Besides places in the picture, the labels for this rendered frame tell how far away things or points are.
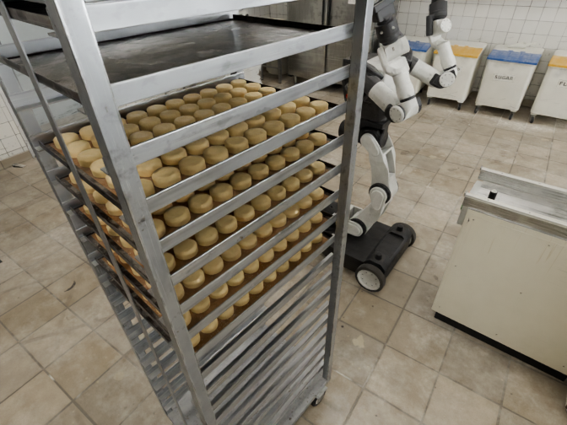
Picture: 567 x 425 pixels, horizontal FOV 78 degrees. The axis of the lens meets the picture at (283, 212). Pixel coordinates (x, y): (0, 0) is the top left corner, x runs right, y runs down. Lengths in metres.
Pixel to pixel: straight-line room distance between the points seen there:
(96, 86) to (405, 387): 1.95
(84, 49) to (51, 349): 2.22
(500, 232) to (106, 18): 1.72
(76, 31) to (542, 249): 1.81
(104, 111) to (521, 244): 1.74
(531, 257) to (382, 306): 0.90
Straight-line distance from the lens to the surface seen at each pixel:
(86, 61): 0.48
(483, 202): 1.84
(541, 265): 1.96
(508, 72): 5.36
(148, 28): 1.03
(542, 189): 2.10
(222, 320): 0.99
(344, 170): 1.02
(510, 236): 1.89
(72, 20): 0.48
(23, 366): 2.58
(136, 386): 2.21
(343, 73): 0.91
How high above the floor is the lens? 1.83
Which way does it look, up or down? 37 degrees down
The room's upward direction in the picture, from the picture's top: 2 degrees counter-clockwise
